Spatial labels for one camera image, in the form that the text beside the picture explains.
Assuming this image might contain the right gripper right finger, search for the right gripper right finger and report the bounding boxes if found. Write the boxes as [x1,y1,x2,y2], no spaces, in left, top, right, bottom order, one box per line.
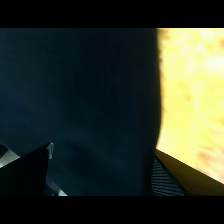
[150,148,224,197]

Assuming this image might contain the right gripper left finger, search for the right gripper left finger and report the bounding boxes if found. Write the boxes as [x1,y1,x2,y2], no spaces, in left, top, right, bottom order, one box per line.
[0,142,55,197]

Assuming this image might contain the dark blue garment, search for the dark blue garment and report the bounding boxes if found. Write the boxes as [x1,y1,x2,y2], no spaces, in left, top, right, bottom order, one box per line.
[0,27,165,197]

